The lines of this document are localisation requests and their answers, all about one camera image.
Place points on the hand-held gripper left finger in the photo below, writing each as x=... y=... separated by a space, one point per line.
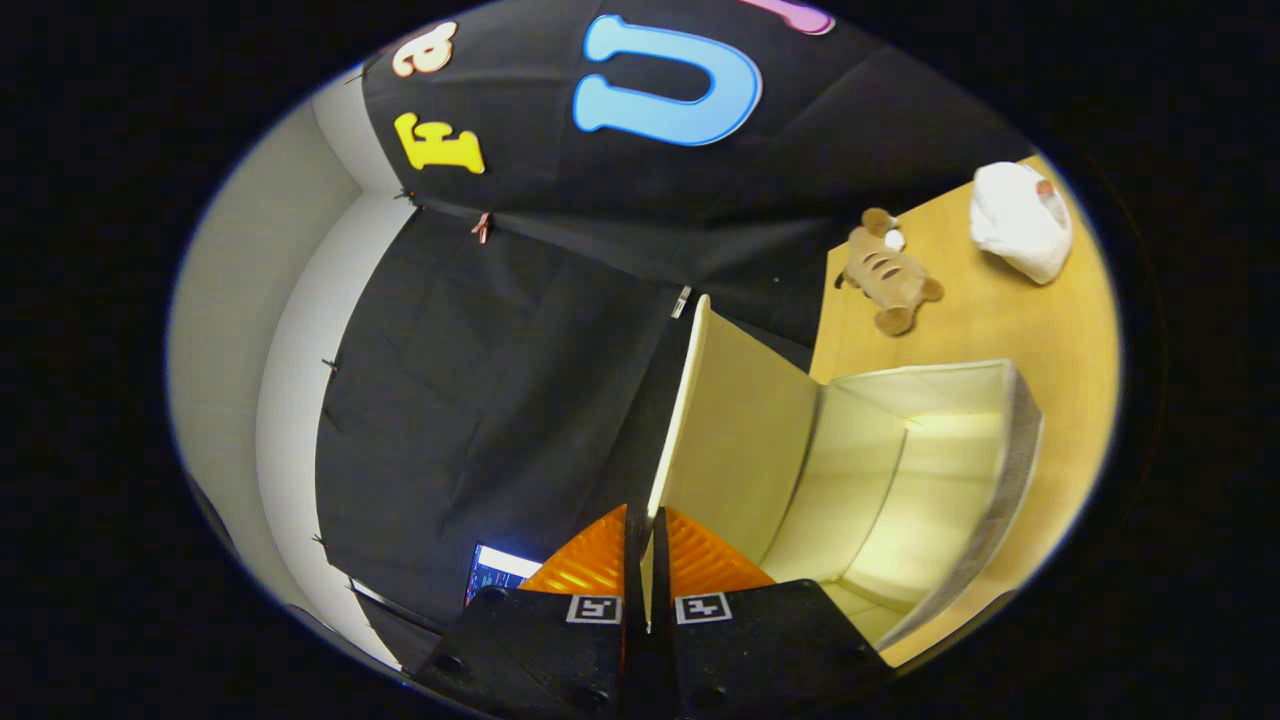
x=560 y=660

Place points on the black backdrop cloth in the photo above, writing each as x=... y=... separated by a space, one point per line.
x=480 y=400

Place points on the silver clip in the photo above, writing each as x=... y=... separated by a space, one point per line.
x=680 y=301

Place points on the white cloth cap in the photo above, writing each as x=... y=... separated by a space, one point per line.
x=1015 y=225

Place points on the grey fabric storage box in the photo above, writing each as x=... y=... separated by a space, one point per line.
x=740 y=430

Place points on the brown striped plush toy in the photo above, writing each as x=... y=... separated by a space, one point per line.
x=885 y=275

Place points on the pink clip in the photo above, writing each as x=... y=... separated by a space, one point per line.
x=481 y=228

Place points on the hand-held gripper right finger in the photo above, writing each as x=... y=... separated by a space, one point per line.
x=750 y=655

